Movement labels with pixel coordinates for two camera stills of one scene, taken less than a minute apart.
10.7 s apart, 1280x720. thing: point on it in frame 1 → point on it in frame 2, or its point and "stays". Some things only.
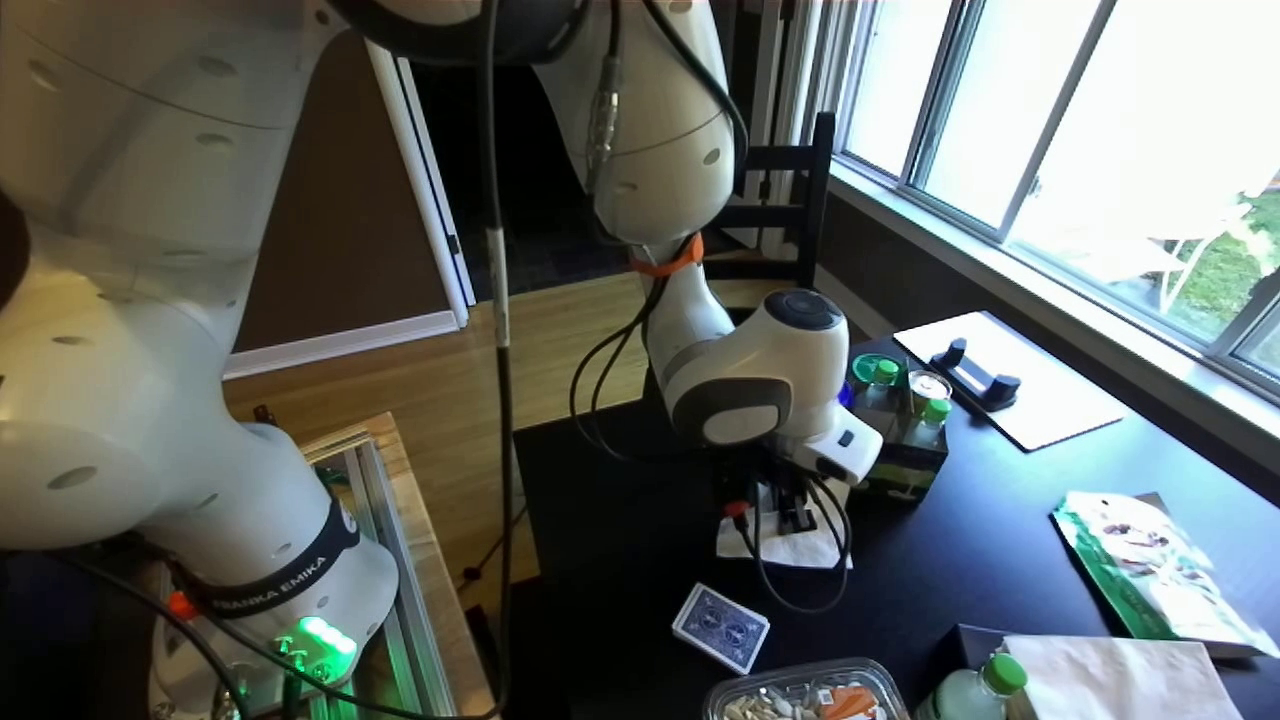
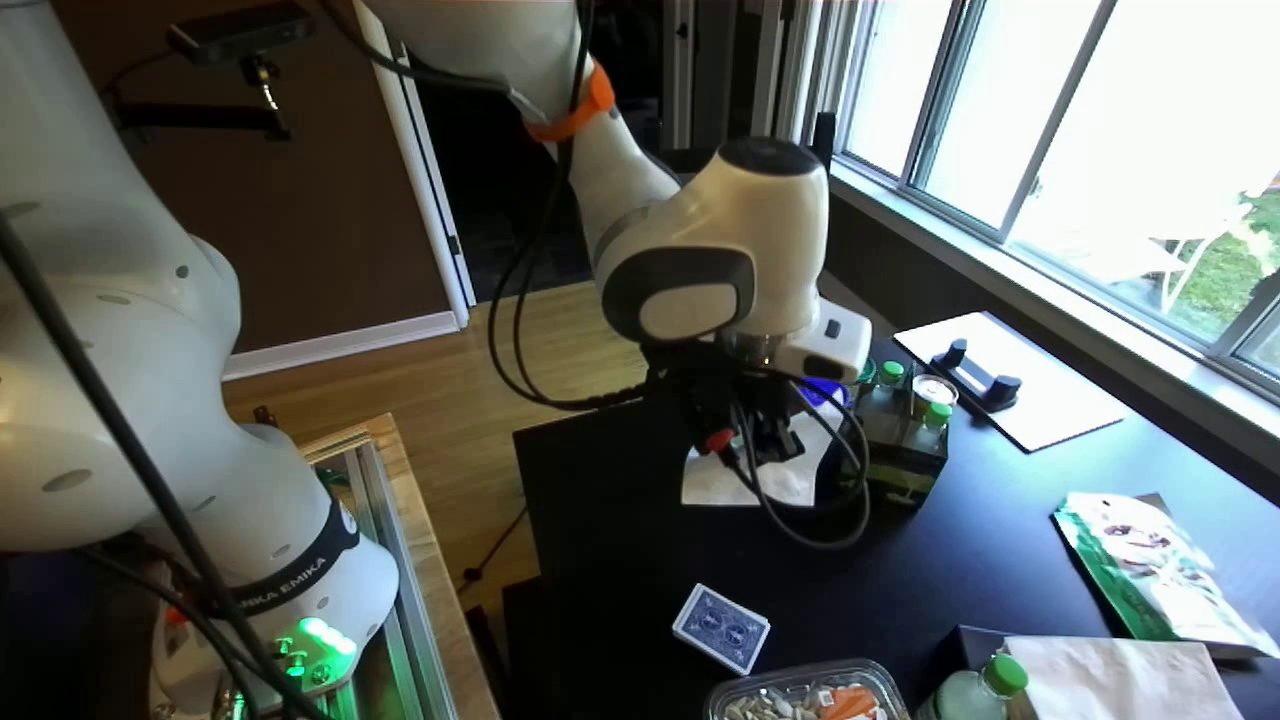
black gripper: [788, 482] → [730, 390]
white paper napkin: [756, 535] → [708, 482]
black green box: [901, 470] stays
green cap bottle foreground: [982, 695] stays
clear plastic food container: [836, 691] stays
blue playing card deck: [722, 627] stays
